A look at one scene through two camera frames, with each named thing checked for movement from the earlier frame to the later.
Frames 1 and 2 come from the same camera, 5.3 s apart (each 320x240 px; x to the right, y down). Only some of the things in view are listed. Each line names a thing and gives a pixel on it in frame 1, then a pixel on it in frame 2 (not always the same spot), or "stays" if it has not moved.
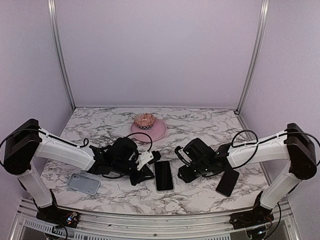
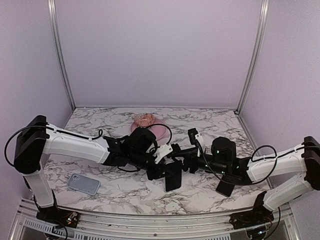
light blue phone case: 83,184 stays
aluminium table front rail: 27,226 stays
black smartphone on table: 227,182 stays
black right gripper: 186,176 → 189,158
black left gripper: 146,171 → 156,173
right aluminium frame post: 256,57 stays
